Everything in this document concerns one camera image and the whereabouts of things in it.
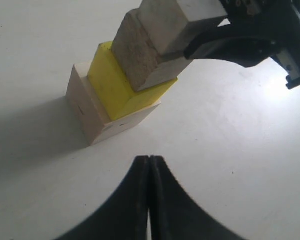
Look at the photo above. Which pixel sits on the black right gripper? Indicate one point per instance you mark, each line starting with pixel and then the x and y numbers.
pixel 258 29

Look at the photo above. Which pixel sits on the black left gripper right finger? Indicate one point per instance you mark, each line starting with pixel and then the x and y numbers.
pixel 174 215

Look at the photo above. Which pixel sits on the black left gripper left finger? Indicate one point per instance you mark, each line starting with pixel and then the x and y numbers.
pixel 124 215

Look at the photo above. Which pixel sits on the small wooden cube with knot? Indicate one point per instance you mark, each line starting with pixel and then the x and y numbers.
pixel 173 24

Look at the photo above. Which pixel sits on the medium plywood cube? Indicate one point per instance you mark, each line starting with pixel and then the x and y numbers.
pixel 138 58

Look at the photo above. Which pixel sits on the large pale wooden cube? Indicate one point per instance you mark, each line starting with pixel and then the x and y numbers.
pixel 94 119

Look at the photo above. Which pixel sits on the yellow cube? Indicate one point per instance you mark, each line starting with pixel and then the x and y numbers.
pixel 113 88

